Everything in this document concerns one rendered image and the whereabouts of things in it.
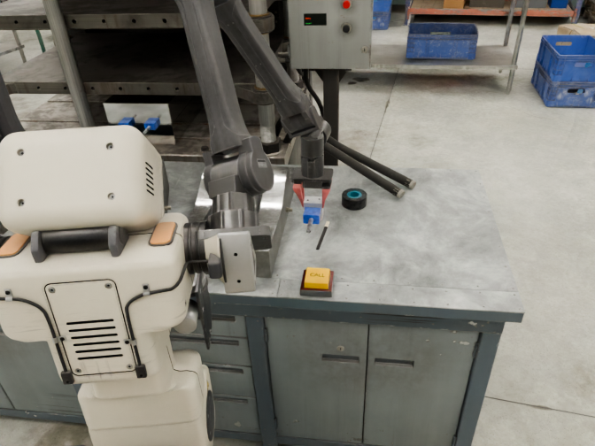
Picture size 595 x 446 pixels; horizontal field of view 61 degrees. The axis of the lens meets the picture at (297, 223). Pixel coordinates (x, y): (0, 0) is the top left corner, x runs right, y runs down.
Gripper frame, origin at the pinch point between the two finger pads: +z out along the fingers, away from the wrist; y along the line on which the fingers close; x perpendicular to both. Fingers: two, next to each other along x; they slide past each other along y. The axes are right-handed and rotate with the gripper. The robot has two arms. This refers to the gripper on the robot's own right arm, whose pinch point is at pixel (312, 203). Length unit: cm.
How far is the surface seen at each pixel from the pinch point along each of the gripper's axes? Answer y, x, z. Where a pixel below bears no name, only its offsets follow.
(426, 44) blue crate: -58, -356, 42
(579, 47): -189, -368, 47
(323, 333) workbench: -4.0, 13.1, 34.1
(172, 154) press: 63, -58, 14
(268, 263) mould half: 10.1, 13.4, 10.5
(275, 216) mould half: 11.1, -3.3, 6.6
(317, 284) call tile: -3.0, 18.2, 12.5
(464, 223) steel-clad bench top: -43.1, -16.7, 14.2
